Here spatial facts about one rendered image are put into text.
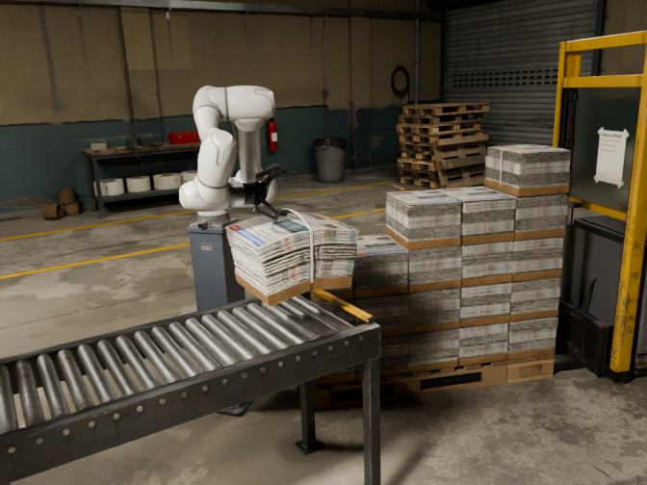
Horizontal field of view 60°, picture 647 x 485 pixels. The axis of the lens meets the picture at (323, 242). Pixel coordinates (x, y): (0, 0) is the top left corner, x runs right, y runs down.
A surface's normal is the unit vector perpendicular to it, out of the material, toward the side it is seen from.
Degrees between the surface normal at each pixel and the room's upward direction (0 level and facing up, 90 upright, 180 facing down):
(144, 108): 90
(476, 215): 90
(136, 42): 90
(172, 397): 90
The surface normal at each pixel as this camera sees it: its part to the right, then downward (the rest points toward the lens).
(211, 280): -0.34, 0.26
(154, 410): 0.53, 0.21
